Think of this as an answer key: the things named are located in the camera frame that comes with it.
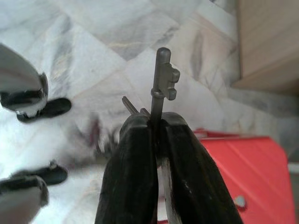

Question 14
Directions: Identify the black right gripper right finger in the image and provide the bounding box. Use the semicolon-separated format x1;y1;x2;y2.
158;112;245;224

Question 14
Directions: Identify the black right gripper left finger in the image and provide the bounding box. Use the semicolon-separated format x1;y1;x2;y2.
94;114;162;224

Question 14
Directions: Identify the key bunch with red ring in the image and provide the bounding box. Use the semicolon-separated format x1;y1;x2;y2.
90;47;181;164

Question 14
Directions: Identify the red plastic stool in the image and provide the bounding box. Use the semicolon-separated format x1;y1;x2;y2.
193;127;292;224

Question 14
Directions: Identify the silver right leg black foot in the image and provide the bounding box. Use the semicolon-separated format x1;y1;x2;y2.
0;161;68;224

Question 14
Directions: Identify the silver leg black foot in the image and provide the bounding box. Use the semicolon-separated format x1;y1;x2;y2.
0;161;68;224
0;43;72;123

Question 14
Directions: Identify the silver left leg black foot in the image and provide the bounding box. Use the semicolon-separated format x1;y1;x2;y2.
0;43;72;123

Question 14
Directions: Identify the light wooden cabinet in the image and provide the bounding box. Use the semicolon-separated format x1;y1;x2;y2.
231;0;299;89

